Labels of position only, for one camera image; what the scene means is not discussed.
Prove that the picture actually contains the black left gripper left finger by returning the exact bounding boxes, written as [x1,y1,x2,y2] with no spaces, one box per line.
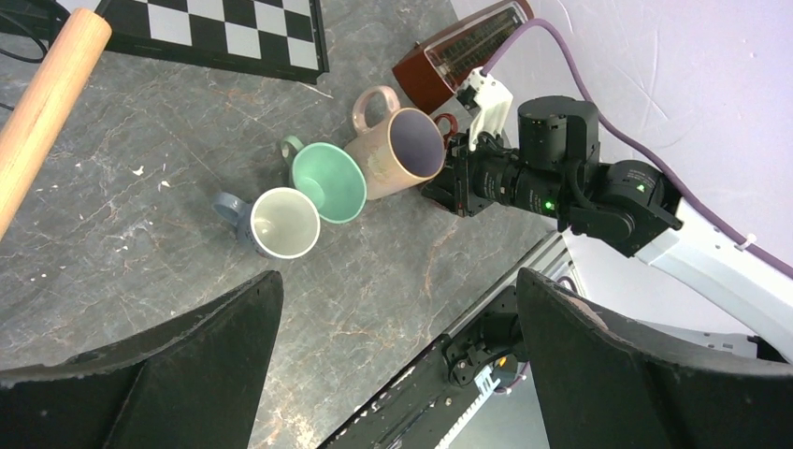
[1,271,284,448]

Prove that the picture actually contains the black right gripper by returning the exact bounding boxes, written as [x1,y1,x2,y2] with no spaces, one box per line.
[421,133,493,217]

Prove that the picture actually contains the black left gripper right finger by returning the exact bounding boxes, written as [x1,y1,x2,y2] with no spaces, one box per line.
[515,268,793,449]

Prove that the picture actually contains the red floral mug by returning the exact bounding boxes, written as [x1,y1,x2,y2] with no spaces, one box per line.
[433,113,458,149]

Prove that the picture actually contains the pink iridescent mug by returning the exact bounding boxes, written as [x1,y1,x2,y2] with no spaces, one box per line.
[344,85,446,201]

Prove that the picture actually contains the small green teacup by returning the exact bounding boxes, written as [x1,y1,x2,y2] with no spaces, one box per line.
[280,136,368,225]

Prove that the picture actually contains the grey blue mug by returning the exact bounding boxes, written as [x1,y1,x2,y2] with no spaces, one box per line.
[212,187,321,260]

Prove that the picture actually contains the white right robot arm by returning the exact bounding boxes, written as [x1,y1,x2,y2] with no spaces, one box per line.
[421,95,792,360]

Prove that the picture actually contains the brown wooden metronome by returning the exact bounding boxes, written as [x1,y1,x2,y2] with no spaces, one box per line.
[392,0,534,115]

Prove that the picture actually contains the black white chessboard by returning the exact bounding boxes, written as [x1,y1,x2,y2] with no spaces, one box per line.
[59,0,329,84]

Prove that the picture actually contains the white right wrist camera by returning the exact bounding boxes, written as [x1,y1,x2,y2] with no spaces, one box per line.
[456,66,513,152]

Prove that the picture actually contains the aluminium rail frame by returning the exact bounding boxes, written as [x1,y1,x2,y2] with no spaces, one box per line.
[433,232,760,449]

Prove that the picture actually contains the right wooden rack handle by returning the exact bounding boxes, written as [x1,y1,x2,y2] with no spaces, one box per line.
[1,7,111,233]

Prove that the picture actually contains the black wire dish rack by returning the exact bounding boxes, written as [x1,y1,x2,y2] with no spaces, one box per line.
[1,0,119,65]

